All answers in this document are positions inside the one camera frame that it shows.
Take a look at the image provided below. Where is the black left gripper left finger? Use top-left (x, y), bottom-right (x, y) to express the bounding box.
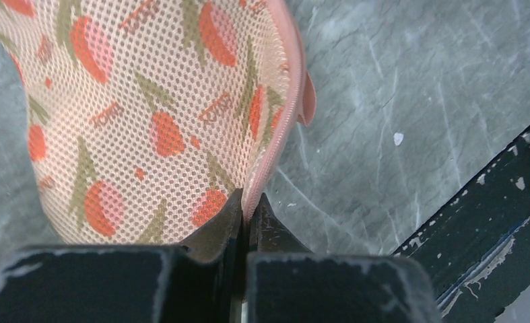
top-left (0, 189), bottom-right (242, 322)

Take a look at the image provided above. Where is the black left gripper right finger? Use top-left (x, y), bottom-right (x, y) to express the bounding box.
top-left (246, 196), bottom-right (441, 322)

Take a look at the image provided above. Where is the floral peach laundry bag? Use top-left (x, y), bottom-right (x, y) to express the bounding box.
top-left (0, 0), bottom-right (316, 244)

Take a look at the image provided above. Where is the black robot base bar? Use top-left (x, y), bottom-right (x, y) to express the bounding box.
top-left (396, 125), bottom-right (530, 322)

